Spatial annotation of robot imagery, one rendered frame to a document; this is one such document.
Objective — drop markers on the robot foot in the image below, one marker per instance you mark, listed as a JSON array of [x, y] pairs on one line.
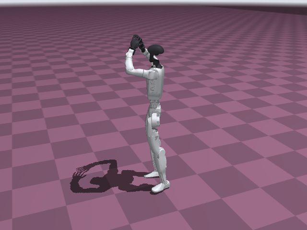
[[161, 186], [152, 174]]

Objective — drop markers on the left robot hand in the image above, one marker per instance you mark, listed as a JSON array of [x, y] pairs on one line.
[[135, 44]]

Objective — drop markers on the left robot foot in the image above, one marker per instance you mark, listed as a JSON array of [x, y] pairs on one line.
[[161, 186]]

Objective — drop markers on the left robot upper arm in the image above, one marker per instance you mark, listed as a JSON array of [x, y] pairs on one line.
[[148, 74]]

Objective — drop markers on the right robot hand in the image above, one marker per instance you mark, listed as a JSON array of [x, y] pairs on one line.
[[142, 47]]

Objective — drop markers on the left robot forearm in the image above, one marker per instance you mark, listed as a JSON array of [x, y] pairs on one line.
[[128, 59]]

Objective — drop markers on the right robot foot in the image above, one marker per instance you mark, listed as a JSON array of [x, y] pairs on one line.
[[152, 174]]

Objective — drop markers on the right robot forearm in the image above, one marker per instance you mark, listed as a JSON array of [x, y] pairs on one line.
[[146, 53]]

